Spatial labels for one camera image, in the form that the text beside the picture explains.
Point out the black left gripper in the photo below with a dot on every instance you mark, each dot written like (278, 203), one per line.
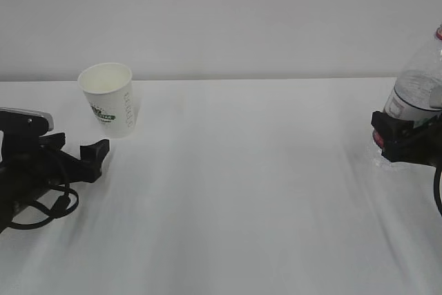
(43, 180)

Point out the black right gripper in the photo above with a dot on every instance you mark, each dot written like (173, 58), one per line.
(402, 142)

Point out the clear water bottle red label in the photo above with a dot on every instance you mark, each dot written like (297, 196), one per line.
(409, 98)

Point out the white paper cup green logo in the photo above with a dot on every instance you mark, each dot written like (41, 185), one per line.
(109, 92)

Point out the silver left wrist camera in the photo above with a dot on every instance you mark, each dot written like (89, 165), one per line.
(19, 121)

